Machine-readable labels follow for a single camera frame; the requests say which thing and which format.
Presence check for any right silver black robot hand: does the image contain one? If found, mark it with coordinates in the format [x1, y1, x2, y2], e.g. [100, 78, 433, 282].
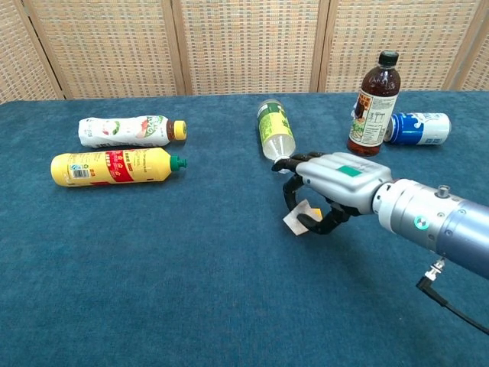
[271, 151, 393, 235]

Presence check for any small yellow box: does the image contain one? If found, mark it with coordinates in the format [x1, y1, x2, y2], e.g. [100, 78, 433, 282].
[283, 199, 322, 236]

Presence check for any dark brown tea bottle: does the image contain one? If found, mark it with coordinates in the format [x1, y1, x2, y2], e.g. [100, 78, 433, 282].
[346, 50, 403, 158]

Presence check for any clear bottle with green label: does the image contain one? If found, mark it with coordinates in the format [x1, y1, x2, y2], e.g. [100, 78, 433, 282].
[256, 99, 297, 174]

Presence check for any blue and white can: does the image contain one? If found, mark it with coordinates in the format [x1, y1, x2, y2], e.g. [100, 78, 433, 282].
[384, 112, 452, 146]

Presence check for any blue table cloth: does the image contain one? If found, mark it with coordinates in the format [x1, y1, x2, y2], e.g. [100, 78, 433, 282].
[0, 90, 489, 367]

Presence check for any woven bamboo folding screen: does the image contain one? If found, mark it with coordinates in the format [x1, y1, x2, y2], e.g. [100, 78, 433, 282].
[0, 0, 489, 105]

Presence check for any white bottle with yellow cap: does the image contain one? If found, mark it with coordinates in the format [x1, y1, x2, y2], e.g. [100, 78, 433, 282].
[78, 115, 188, 149]

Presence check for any yellow bottle with green cap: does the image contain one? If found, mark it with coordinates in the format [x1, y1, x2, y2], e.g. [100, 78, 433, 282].
[50, 147, 189, 187]

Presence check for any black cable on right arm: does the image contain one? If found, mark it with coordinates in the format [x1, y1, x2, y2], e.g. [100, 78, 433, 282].
[416, 258, 489, 337]

